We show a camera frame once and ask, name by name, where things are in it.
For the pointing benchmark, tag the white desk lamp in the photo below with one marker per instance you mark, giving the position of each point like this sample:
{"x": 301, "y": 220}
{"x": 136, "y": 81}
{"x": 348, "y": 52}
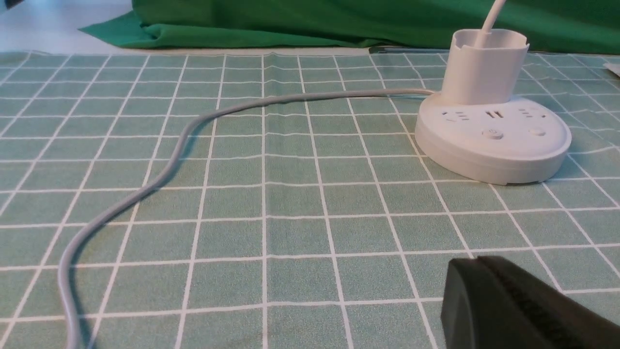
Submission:
{"x": 476, "y": 127}

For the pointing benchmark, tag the green checked tablecloth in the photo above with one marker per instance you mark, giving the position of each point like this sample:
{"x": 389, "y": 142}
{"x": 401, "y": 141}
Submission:
{"x": 309, "y": 225}

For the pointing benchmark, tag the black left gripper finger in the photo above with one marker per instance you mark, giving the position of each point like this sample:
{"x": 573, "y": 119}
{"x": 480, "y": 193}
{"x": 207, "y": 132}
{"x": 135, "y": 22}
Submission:
{"x": 491, "y": 303}

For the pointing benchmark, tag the green backdrop cloth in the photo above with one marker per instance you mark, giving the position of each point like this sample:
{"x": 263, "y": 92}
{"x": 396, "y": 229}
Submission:
{"x": 568, "y": 26}

